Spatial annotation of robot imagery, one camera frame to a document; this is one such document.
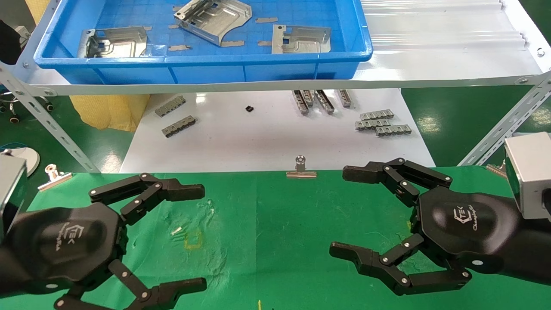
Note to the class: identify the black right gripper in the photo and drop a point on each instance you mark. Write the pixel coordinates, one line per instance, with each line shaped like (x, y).
(465, 224)

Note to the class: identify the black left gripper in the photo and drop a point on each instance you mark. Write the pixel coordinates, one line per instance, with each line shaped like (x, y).
(64, 241)

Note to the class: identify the stamped sheet metal part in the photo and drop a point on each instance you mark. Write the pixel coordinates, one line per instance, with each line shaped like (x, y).
(305, 43)
(215, 21)
(116, 45)

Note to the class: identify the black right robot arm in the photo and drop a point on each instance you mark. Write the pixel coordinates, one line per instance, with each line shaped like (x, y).
(536, 249)

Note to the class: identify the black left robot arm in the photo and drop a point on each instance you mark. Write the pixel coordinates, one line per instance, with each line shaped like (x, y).
(5, 275)

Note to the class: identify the small white scrap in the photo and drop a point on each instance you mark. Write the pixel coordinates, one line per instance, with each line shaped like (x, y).
(176, 231)

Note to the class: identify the green table cloth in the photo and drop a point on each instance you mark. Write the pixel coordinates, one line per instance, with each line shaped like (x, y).
(280, 237)

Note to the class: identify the grey metal channel bar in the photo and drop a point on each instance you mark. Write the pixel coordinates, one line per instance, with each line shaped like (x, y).
(300, 103)
(345, 98)
(324, 102)
(308, 98)

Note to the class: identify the yellow mesh bag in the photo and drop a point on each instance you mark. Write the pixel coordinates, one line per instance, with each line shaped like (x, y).
(107, 112)

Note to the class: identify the perforated steel shelf leg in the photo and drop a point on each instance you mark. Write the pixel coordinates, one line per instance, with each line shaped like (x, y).
(56, 127)
(503, 122)

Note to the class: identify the white round disc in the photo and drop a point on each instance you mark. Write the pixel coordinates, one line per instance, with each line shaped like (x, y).
(26, 159)

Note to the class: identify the white metal shelf board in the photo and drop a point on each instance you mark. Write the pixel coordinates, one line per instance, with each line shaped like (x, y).
(430, 51)

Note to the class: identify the blue plastic bin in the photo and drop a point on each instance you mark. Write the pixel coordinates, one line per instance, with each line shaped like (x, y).
(206, 69)

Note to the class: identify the chrome stool base with casters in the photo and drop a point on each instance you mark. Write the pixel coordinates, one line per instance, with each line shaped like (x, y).
(13, 118)

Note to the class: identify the small grey box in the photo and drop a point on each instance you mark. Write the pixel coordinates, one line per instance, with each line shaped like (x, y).
(22, 34)

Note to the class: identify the black rounded object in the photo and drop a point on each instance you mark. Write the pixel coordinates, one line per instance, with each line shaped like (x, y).
(8, 43)

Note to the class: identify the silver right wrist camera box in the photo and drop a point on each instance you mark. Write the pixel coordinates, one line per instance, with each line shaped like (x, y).
(531, 172)

